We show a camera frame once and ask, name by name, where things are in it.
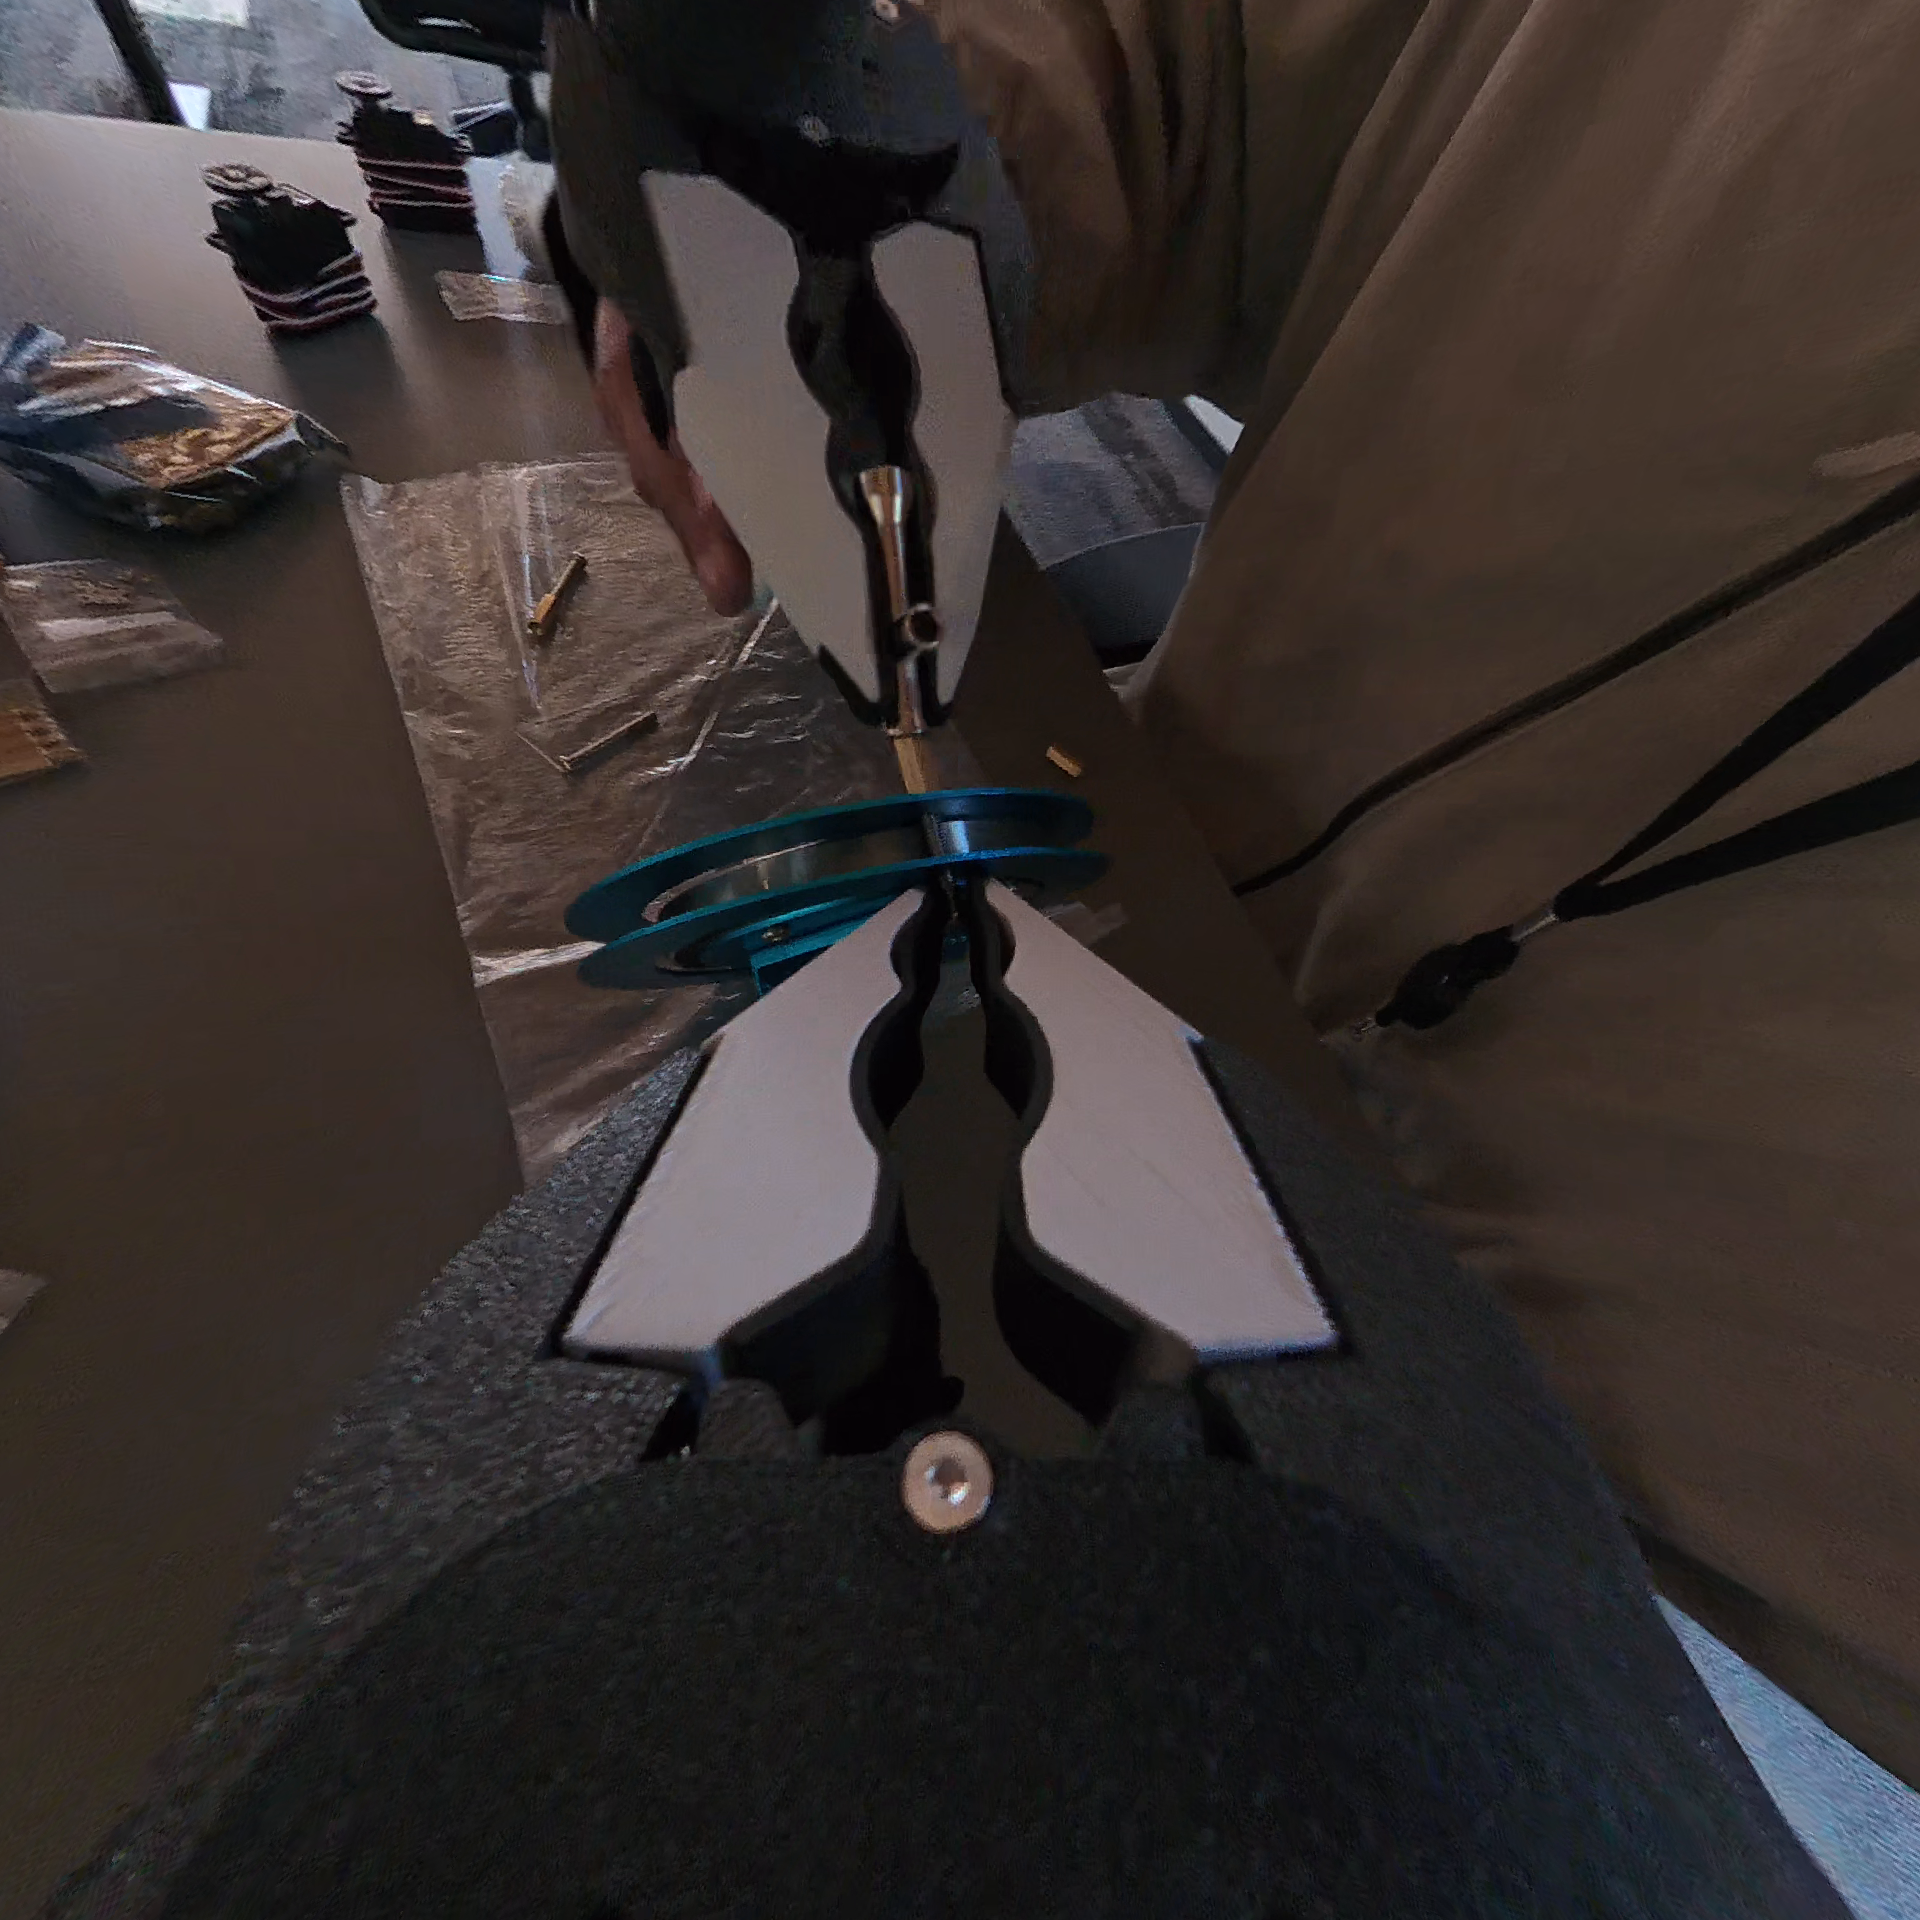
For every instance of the metal cross socket wrench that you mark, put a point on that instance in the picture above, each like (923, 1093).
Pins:
(889, 517)

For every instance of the pile of small parts bags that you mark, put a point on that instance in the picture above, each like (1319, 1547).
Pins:
(107, 629)

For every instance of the black office chair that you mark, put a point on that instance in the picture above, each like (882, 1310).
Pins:
(436, 24)

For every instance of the long loose brass standoff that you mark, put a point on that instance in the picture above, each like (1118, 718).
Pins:
(556, 596)

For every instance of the long metal screw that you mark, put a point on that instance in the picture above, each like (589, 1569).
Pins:
(609, 744)

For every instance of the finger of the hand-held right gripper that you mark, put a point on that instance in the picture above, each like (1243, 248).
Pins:
(750, 405)
(961, 390)

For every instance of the teal round turntable base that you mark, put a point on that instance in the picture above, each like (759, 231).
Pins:
(629, 908)

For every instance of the person's right hand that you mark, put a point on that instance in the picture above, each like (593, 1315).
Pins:
(675, 495)

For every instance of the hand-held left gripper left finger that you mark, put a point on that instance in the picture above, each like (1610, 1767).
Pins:
(721, 1200)

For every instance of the crumpled clear wrapper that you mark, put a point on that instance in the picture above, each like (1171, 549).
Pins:
(503, 299)

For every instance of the black servo motor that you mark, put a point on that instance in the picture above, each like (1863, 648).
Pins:
(294, 248)
(405, 150)

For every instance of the large clear plastic bag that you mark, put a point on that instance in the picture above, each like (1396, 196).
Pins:
(482, 720)

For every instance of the person's beige jacket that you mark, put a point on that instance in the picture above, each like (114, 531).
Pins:
(1575, 451)

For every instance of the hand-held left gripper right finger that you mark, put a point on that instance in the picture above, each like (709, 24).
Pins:
(1171, 1200)

